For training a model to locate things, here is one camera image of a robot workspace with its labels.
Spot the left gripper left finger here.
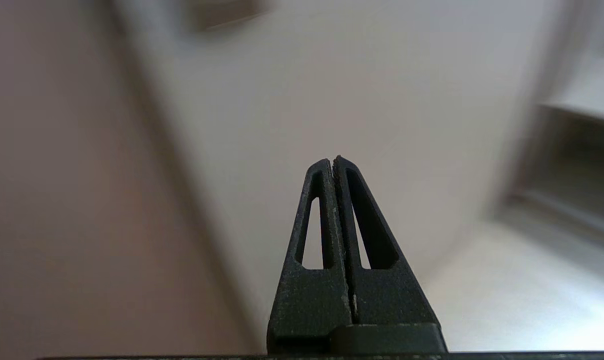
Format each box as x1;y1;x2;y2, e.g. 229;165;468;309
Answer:
267;158;354;355

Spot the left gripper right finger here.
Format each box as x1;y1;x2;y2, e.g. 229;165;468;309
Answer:
333;154;448;354

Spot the beige closet shelf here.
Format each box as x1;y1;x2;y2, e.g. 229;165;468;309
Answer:
539;52;604;126

